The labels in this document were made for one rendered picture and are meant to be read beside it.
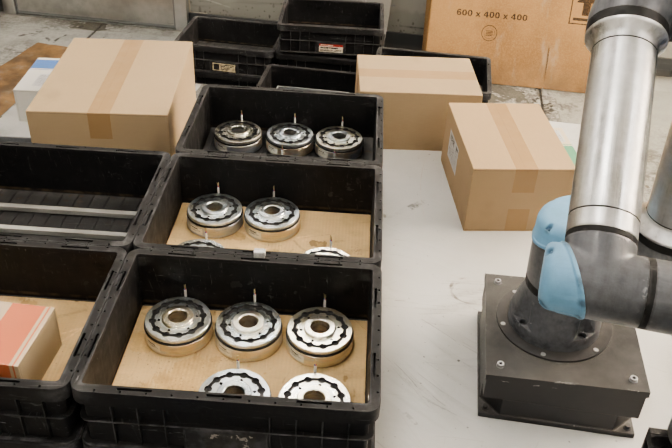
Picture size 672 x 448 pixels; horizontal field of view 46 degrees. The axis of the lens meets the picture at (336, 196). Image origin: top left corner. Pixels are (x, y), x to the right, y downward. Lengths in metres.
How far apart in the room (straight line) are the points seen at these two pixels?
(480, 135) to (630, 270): 0.97
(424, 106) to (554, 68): 2.21
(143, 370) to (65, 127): 0.73
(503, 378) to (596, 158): 0.50
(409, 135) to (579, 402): 0.90
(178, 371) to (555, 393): 0.58
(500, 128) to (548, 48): 2.31
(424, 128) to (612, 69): 1.07
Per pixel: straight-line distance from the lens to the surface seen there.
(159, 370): 1.22
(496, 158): 1.70
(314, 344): 1.20
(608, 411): 1.36
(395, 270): 1.60
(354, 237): 1.46
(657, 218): 1.22
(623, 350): 1.38
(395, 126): 1.97
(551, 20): 4.09
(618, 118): 0.93
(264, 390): 1.14
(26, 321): 1.23
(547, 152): 1.76
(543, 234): 1.24
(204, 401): 1.04
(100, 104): 1.79
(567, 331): 1.32
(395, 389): 1.37
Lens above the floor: 1.70
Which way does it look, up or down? 34 degrees down
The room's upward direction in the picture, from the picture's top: 3 degrees clockwise
